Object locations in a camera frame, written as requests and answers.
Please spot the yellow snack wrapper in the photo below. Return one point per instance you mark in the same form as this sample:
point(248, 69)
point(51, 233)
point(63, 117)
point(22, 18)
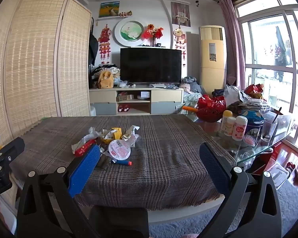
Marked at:
point(114, 133)

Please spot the cream standing air conditioner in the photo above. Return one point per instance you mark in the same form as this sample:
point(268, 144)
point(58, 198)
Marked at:
point(213, 58)

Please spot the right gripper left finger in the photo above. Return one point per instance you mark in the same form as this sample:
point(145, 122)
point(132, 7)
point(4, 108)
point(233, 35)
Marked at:
point(47, 206)

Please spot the yellow cap lotion bottle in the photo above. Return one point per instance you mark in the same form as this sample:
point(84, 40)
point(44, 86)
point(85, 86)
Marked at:
point(226, 114)

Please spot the yellow plush backpack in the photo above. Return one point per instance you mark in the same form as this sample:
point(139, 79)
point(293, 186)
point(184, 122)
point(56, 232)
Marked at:
point(105, 80)

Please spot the crumpled white plastic wrapper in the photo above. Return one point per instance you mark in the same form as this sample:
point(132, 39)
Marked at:
point(93, 134)

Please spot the round green wall plate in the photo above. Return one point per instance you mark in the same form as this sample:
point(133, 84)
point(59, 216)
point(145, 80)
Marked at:
point(128, 32)

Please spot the pink window curtain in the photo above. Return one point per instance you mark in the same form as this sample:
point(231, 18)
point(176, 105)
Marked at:
point(235, 54)

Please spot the white cream bottle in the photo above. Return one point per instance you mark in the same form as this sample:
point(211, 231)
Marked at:
point(229, 126)

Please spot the red plastic toy basket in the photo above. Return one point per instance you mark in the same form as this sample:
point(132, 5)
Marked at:
point(208, 109)

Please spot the white green long wrapper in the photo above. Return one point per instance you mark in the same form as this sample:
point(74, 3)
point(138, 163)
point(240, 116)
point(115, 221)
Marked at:
point(130, 136)

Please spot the landscape wall painting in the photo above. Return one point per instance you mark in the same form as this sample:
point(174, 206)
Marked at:
point(109, 9)

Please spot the white pink powder bottle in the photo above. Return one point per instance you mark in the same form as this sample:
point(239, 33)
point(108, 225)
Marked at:
point(239, 128)

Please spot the red hanging wall ornament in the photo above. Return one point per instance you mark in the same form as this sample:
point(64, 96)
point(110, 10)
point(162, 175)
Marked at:
point(104, 45)

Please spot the clear plastic storage box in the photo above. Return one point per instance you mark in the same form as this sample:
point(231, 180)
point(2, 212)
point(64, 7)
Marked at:
point(275, 128)

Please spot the red cylindrical snack can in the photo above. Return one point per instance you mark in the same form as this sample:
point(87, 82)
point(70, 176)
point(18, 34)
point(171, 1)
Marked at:
point(84, 148)

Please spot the bamboo folding screen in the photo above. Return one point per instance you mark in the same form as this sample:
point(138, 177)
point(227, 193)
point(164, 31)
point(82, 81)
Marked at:
point(43, 63)

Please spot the blue red marker pen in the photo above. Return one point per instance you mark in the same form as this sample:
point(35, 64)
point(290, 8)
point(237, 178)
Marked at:
point(122, 162)

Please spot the beige grey TV cabinet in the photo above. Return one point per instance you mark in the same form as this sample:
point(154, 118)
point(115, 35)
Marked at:
point(141, 100)

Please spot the black flat screen television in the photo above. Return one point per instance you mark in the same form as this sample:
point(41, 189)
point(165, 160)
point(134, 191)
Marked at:
point(150, 65)

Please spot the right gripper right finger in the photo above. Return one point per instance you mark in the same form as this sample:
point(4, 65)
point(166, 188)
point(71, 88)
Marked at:
point(262, 216)

